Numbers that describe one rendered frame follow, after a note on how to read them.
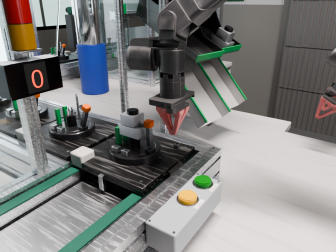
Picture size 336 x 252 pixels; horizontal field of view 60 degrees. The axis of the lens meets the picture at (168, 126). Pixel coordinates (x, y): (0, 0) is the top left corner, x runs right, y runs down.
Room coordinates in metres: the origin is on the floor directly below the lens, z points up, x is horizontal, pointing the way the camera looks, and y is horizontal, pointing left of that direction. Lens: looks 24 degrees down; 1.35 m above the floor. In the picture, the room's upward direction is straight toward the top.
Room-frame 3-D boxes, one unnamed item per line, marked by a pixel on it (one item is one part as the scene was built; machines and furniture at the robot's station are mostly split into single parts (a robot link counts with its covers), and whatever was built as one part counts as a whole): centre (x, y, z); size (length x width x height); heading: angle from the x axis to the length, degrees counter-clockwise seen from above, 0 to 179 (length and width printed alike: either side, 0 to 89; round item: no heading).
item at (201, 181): (0.57, -0.08, 0.96); 0.04 x 0.04 x 0.02
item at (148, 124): (0.68, 0.05, 1.04); 0.04 x 0.02 x 0.08; 56
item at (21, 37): (0.61, 0.29, 1.29); 0.05 x 0.05 x 0.05
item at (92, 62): (1.64, 0.42, 1.00); 0.16 x 0.16 x 0.27
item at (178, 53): (0.64, 0.00, 1.23); 0.07 x 0.06 x 0.07; 67
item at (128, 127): (0.70, 0.10, 1.06); 0.08 x 0.04 x 0.07; 56
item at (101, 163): (0.70, 0.09, 0.96); 0.24 x 0.24 x 0.02; 56
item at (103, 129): (0.84, 0.30, 1.01); 0.24 x 0.24 x 0.13; 56
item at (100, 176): (0.59, 0.16, 0.95); 0.01 x 0.01 x 0.04; 56
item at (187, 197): (0.51, -0.04, 0.96); 0.04 x 0.04 x 0.02
